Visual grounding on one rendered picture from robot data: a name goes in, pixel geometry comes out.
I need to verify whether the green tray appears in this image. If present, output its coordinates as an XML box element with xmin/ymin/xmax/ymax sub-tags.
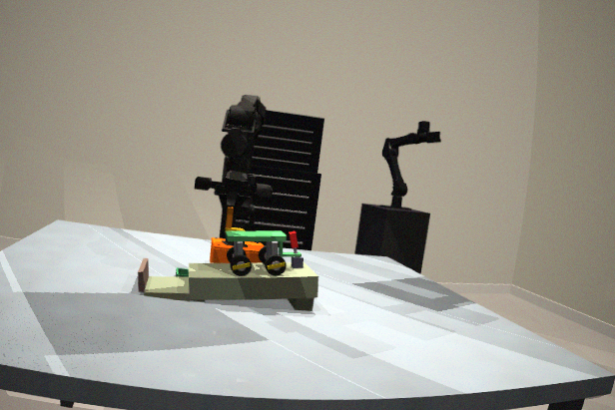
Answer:
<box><xmin>176</xmin><ymin>267</ymin><xmax>189</xmax><ymax>277</ymax></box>

